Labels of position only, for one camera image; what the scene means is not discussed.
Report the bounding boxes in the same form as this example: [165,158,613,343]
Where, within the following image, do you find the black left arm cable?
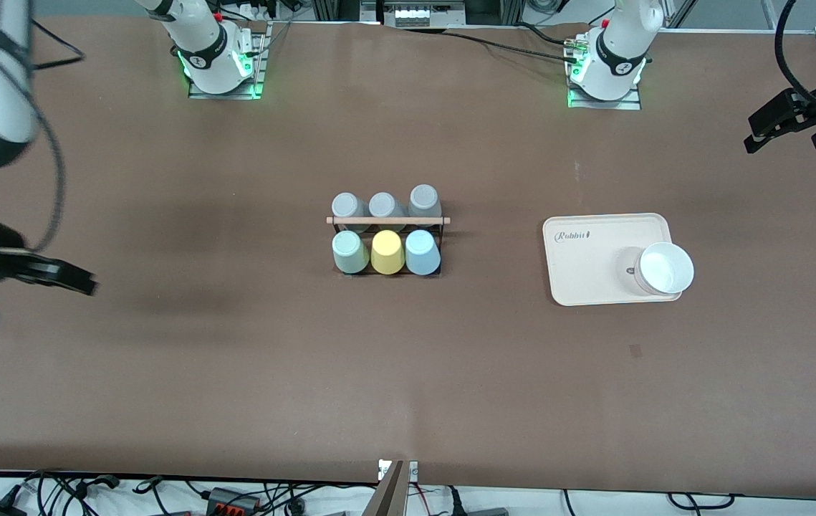
[774,0,816,108]

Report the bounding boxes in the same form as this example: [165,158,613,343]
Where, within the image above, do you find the grey plastic cup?
[332,193,368,231]
[368,192,406,230]
[408,184,443,229]

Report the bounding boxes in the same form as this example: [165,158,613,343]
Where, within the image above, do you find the black power plug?
[447,487,510,516]

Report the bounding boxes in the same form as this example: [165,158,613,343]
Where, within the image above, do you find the black wire cup rack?
[327,214,451,279]

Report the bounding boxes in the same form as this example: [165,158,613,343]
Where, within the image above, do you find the black aluminium frame post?
[312,0,362,22]

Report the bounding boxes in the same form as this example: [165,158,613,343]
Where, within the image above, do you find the white mount bracket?
[378,459,420,482]

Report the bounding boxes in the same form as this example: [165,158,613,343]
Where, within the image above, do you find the light blue plastic cup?
[405,229,442,277]

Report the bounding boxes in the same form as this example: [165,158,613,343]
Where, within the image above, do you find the white power strip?
[384,0,467,28]

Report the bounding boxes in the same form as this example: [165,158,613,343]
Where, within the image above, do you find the mint green plastic cup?
[332,231,370,274]

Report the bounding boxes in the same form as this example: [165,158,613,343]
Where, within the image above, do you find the white bowl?
[633,242,695,296]

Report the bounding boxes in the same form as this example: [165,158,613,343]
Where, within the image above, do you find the yellow plastic cup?
[371,229,407,276]

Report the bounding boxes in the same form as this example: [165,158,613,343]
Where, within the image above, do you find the black table cable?
[443,29,584,62]

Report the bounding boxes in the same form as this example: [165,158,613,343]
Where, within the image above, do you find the red black connector block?
[206,487,263,514]

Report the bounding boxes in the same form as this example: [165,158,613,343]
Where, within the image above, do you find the beige plastic tray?
[542,213,683,307]

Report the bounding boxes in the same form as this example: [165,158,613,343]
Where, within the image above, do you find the tangled black floor cables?
[0,469,380,516]

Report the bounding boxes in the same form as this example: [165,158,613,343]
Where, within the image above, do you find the grey camera mount bar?
[363,460,408,516]

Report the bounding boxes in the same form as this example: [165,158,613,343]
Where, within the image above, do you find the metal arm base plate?
[188,20,270,100]
[567,32,643,110]

